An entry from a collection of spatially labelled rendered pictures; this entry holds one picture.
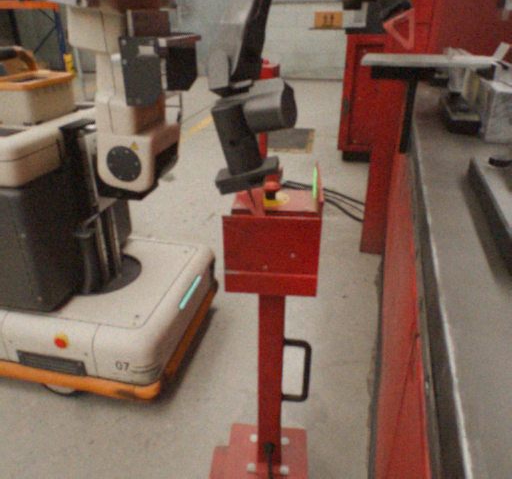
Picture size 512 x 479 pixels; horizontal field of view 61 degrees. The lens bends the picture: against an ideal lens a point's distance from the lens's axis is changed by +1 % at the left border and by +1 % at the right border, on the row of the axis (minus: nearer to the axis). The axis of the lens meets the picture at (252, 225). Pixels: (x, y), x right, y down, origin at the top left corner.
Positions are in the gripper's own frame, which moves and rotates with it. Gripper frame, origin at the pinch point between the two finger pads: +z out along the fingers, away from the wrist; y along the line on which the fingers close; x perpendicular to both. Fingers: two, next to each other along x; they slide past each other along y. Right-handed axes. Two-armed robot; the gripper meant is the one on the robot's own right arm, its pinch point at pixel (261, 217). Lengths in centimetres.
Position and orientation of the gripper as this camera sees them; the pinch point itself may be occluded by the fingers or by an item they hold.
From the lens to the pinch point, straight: 73.9
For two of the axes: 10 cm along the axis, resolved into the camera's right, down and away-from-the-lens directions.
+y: 9.6, -2.0, -2.0
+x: 0.9, -4.4, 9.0
